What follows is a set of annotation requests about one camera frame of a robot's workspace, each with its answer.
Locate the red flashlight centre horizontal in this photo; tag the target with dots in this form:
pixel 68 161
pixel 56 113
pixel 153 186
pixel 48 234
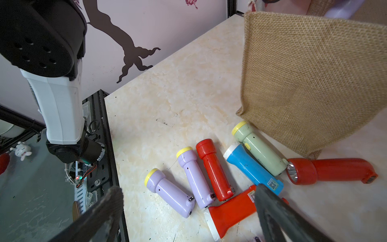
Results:
pixel 208 154

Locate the burlap tote bag red trim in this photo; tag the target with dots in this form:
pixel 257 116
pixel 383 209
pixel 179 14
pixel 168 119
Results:
pixel 309 81

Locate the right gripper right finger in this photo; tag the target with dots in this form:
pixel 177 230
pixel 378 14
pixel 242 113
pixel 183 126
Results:
pixel 278 219

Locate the purple flashlight bottom diagonal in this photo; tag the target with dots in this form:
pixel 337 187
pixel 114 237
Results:
pixel 181 202

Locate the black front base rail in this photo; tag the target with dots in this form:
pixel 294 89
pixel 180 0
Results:
pixel 105 175

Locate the blue flashlight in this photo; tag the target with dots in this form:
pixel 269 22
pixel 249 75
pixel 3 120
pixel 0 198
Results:
pixel 256 173

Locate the green flashlight near bag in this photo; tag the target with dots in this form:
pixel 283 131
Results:
pixel 269 159

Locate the purple flashlight centre horizontal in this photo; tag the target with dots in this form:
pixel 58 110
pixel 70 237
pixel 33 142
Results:
pixel 202 193

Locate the small white bunny figure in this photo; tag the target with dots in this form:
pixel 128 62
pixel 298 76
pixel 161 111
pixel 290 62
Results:
pixel 22 150

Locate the red flashlight by bag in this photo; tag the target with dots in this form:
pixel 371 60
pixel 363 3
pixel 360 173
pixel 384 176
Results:
pixel 302 171

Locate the red flashlight white head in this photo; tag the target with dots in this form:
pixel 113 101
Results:
pixel 221 218

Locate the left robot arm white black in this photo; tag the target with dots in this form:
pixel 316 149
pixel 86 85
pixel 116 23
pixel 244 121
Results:
pixel 46 41

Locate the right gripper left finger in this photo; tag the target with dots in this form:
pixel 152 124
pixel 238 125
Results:
pixel 102 220

